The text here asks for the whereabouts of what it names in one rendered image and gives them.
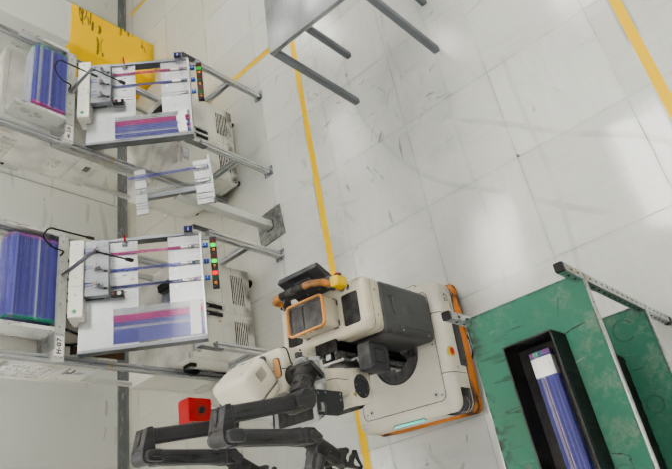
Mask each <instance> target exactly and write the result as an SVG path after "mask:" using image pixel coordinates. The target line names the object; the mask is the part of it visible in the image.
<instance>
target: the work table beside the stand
mask: <svg viewBox="0 0 672 469"><path fill-rule="evenodd" d="M343 1H345V0H264V7H265V16H266V26H267V35H268V45H269V54H270V55H272V56H273V57H275V58H277V59H278V60H280V61H282V62H283V63H285V64H287V65H288V66H290V67H292V68H293V69H295V70H297V71H299V72H300V73H302V74H304V75H305V76H307V77H309V78H310V79H312V80H314V81H315V82H317V83H319V84H320V85H322V86H324V87H325V88H327V89H329V90H330V91H332V92H334V93H335V94H337V95H339V96H340V97H342V98H344V99H345V100H347V101H349V102H350V103H352V104H354V105H355V106H356V105H357V104H359V103H360V101H359V98H358V97H356V96H355V95H353V94H351V93H350V92H348V91H346V90H345V89H343V88H341V87H340V86H338V85H337V84H335V83H333V82H332V81H330V80H328V79H327V78H325V77H324V76H322V75H320V74H319V73H317V72H315V71H314V70H312V69H310V68H309V67H307V66H306V65H304V64H302V63H301V62H299V61H297V60H296V59H294V58H293V57H291V56H289V55H288V54H286V53H284V52H283V51H281V50H282V49H283V48H284V47H286V46H287V45H288V44H289V43H291V42H292V41H293V40H295V39H296V38H297V37H298V36H300V35H301V34H302V33H304V32H307V33H308V34H310V35H311V36H313V37H314V38H316V39H317V40H319V41H320V42H322V43H323V44H325V45H326V46H328V47H329V48H331V49H332V50H334V51H335V52H337V53H338V54H340V55H341V56H343V57H344V58H346V59H349V58H350V57H351V52H349V51H348V50H346V49H345V48H343V47H342V46H340V45H339V44H338V43H336V42H335V41H333V40H332V39H330V38H329V37H327V36H326V35H324V34H323V33H321V32H320V31H318V30H317V29H316V28H314V27H313V25H314V24H315V23H316V22H318V21H319V20H320V19H322V18H323V17H324V16H325V15H327V14H328V13H329V12H331V11H332V10H333V9H334V8H336V7H337V6H338V5H339V4H341V3H342V2H343ZM367 1H368V2H369V3H370V4H372V5H373V6H374V7H375V8H377V9H378V10H379V11H380V12H382V13H383V14H384V15H386V16H387V17H388V18H389V19H391V20H392V21H393V22H394V23H396V24H397V25H398V26H399V27H401V28H402V29H403V30H404V31H406V32H407V33H408V34H410V35H411V36H412V37H413V38H415V39H416V40H417V41H418V42H420V43H421V44H422V45H423V46H425V47H426V48H427V49H429V50H430V51H431V52H432V53H434V54H436V53H437V52H439V51H440V50H439V47H438V45H436V44H435V43H434V42H433V41H431V40H430V39H429V38H428V37H426V36H425V35H424V34H423V33H422V32H420V31H419V30H418V29H417V28H415V27H414V26H413V25H412V24H410V23H409V22H408V21H407V20H405V19H404V18H403V17H402V16H401V15H399V14H398V13H397V12H396V11H394V10H393V9H392V8H391V7H389V6H388V5H387V4H386V3H385V2H383V1H382V0H367ZM415 1H416V2H418V3H419V4H420V5H421V6H424V5H425V4H426V3H427V1H426V0H415Z"/></svg>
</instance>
